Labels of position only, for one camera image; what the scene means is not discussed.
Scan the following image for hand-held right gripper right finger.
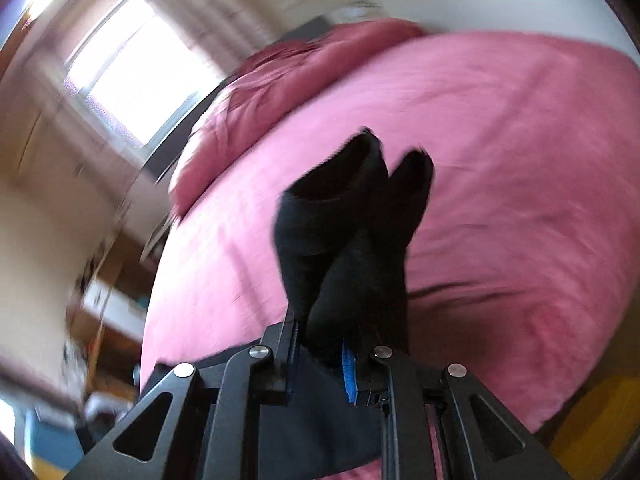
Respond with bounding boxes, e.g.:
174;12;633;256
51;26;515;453
342;330;571;480

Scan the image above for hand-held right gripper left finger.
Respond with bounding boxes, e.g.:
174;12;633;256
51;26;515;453
65;317;303;480

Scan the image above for black pants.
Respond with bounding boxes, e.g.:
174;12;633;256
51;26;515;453
200;129;436;480

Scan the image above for wooden desk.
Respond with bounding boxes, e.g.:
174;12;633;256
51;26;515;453
65;240;151;401

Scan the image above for white cabinet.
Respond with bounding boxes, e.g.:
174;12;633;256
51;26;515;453
82;280;147;341

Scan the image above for grey headboard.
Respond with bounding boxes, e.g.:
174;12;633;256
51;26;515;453
140;15;341;181

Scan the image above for pink bed blanket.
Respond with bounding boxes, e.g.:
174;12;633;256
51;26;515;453
140;30;640;480

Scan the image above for pink quilt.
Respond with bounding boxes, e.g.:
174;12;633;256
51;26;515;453
167;17;426;216

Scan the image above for window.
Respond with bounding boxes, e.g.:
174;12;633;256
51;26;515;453
62;0;226;148

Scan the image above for patterned curtain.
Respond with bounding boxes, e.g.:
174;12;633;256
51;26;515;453
165;0;271;76

